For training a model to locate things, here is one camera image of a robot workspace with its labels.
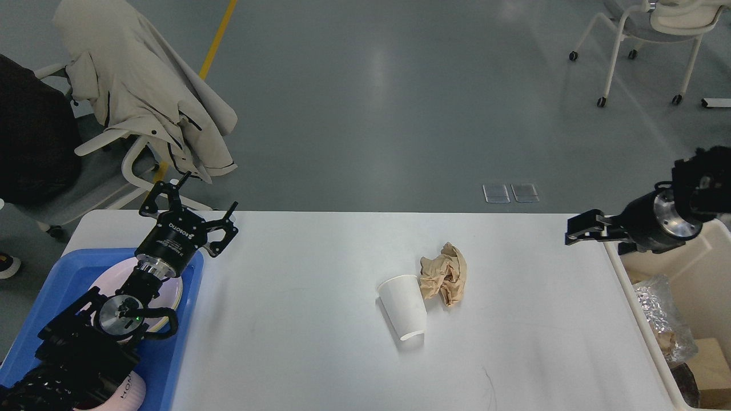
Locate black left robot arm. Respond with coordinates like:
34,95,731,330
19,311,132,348
2,175,238,410

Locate white paper cup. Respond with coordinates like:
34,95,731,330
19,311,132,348
377,274,427,341

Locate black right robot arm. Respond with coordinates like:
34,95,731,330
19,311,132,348
564,146,730,255

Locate blue plastic tray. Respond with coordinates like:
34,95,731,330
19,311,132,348
1,248,204,410

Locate beige plastic bin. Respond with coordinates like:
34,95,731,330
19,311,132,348
603,220,730,410

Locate pink plate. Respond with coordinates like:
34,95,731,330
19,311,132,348
91,257,183,332

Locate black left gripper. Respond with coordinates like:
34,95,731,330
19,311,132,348
135,171,239,277

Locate brown paper ball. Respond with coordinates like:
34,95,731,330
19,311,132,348
419,242,468,307

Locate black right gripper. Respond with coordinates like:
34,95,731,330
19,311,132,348
565,189,703,255

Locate brown paper bag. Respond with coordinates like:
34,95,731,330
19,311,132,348
628,271,729,409

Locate beige coat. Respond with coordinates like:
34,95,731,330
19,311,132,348
53,1,238,183

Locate white furniture foot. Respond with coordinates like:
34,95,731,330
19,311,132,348
701,97,731,109

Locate white chair with coat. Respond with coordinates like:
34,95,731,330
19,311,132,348
14,60,215,239

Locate pink mug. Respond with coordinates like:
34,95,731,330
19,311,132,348
73,372,147,410

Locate person in dark clothes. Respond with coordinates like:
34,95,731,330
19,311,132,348
0,53,82,279

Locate floor outlet plates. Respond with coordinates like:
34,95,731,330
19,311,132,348
482,184,540,204

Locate white chair on wheels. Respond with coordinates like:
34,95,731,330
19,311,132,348
568,1,729,108

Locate silver foil bubble bag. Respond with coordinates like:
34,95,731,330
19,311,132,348
633,274,699,368

